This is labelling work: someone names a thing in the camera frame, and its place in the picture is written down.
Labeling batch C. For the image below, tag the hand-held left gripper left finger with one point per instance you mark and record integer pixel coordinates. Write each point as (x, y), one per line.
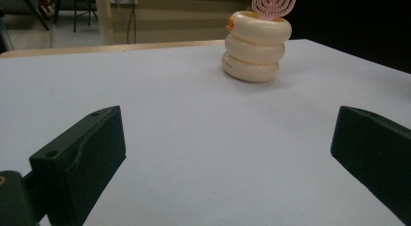
(80, 164)

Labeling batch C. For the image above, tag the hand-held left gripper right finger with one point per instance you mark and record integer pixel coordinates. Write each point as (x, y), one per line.
(378, 154)

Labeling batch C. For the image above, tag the cream ringed holder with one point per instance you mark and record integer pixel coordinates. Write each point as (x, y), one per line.
(255, 48)

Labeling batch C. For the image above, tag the small orange item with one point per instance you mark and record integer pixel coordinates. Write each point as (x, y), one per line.
(230, 23)

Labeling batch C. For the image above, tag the white table cover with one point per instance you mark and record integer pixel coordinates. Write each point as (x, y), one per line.
(200, 122)

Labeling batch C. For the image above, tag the dark metal stand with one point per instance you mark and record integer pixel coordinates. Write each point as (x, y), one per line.
(6, 35)

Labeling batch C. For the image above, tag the black metal stool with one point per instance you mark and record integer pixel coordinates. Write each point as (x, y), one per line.
(76, 9)

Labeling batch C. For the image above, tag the beige wooden partition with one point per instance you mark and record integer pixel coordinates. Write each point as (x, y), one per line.
(181, 22)

